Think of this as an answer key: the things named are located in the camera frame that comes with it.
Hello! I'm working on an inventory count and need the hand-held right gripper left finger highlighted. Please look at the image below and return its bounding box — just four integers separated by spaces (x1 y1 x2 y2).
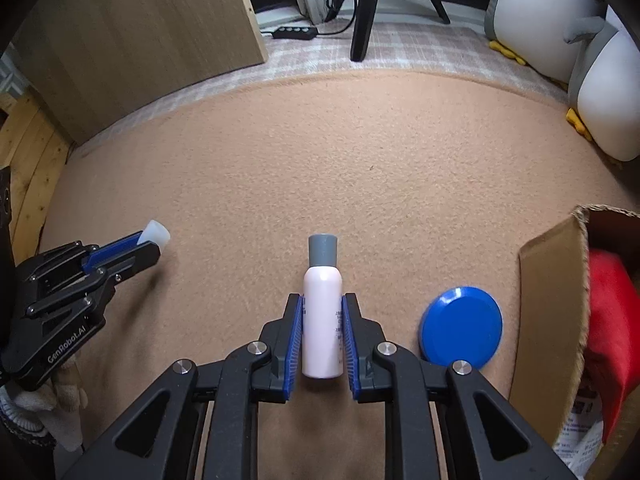
75 294 305 480

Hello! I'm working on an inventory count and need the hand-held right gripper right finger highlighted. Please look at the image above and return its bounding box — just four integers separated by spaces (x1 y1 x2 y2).
342 294 571 480

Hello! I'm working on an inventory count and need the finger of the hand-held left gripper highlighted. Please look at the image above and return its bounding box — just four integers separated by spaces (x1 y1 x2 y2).
20 230 146 286
25 241 162 321

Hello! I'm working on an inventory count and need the small white bottle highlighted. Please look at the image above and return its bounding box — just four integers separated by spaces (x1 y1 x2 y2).
139 219 171 251

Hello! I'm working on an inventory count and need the small pink bottle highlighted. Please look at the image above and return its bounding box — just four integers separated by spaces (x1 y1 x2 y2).
301 233 345 379

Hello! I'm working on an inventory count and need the cardboard box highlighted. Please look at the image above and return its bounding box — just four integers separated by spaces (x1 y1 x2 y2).
507 204 640 480

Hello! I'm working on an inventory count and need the star print tissue pack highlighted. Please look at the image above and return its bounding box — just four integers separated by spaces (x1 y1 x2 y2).
552 385 608 480

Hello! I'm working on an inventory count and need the red pouch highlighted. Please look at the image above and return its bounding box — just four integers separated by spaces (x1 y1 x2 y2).
585 250 640 443

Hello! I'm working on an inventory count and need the blue round tin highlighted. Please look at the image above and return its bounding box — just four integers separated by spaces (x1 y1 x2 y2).
419 286 502 366

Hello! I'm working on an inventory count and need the pine plank board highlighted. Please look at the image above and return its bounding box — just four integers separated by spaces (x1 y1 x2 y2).
0 87 71 261

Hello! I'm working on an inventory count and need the light wood panel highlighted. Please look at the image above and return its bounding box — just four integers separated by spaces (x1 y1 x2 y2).
10 0 268 143

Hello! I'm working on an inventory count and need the black power strip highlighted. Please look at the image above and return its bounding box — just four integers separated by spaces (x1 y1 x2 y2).
272 25 318 41

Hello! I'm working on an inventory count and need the small penguin plush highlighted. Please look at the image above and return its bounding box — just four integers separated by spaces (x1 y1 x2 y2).
565 7 640 162

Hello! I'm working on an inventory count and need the large penguin plush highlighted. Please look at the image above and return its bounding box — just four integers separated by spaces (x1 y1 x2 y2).
472 0 608 83

